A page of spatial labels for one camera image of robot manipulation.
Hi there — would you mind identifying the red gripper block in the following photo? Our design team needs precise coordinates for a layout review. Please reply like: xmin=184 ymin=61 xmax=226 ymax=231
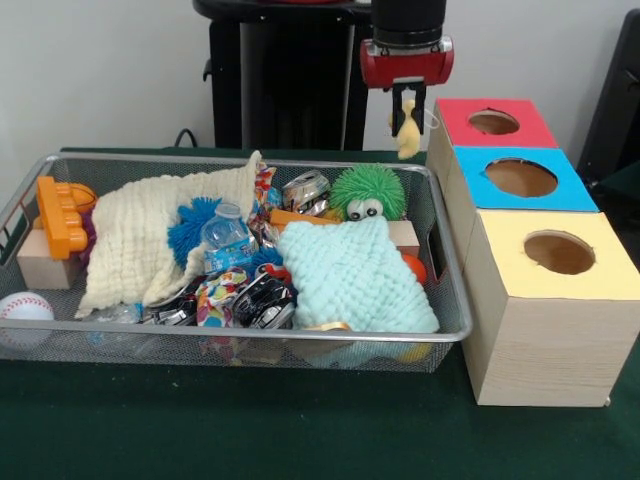
xmin=359 ymin=36 xmax=456 ymax=136

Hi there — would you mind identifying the yellow plush toy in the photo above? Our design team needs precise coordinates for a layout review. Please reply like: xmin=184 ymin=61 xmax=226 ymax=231
xmin=388 ymin=98 xmax=440 ymax=161

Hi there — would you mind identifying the clear mesh bin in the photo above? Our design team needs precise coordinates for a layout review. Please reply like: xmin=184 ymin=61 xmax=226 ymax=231
xmin=0 ymin=152 xmax=474 ymax=374

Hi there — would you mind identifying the wooden box with three holes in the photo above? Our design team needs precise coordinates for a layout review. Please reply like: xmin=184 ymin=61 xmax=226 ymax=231
xmin=425 ymin=98 xmax=640 ymax=409

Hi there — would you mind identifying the green spiky ball with eyes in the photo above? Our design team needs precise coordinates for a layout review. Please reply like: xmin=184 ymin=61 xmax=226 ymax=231
xmin=328 ymin=164 xmax=404 ymax=222

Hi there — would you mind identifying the red ball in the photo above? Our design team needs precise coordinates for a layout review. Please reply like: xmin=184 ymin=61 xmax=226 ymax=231
xmin=402 ymin=253 xmax=429 ymax=286

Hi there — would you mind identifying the mint knitted cloth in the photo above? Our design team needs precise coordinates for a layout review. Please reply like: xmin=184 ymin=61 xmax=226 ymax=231
xmin=276 ymin=217 xmax=441 ymax=335

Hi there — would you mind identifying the black standing panel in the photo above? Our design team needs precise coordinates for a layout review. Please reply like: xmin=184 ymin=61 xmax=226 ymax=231
xmin=574 ymin=8 xmax=640 ymax=174

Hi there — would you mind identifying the clear plastic water bottle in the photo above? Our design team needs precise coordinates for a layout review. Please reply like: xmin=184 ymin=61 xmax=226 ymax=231
xmin=201 ymin=202 xmax=260 ymax=276

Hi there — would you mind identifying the dark green table cloth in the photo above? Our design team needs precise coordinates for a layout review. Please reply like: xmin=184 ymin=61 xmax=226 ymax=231
xmin=0 ymin=146 xmax=640 ymax=480
xmin=587 ymin=159 xmax=640 ymax=231

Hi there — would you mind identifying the crushed black can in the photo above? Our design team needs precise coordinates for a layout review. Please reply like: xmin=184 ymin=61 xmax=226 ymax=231
xmin=232 ymin=274 xmax=297 ymax=330

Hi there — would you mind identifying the large blue spiky ball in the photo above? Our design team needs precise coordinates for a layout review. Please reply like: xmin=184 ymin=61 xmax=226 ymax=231
xmin=167 ymin=196 xmax=226 ymax=266

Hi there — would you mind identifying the cream knitted cloth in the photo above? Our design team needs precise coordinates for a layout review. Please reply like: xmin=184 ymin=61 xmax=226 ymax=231
xmin=74 ymin=151 xmax=265 ymax=320

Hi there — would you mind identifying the small orange basketball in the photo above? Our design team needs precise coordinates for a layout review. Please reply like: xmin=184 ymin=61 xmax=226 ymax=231
xmin=69 ymin=183 xmax=98 ymax=211

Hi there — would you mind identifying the orange toy building brick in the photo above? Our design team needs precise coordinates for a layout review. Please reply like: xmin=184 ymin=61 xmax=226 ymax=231
xmin=35 ymin=175 xmax=90 ymax=260

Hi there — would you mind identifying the plain wooden block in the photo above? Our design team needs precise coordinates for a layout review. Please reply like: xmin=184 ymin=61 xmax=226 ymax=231
xmin=16 ymin=227 xmax=79 ymax=290

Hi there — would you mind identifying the white baseball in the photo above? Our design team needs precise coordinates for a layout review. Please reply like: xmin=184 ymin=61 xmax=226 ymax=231
xmin=0 ymin=292 xmax=55 ymax=350

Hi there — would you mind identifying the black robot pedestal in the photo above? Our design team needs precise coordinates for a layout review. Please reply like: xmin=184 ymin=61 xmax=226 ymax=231
xmin=192 ymin=0 xmax=404 ymax=151

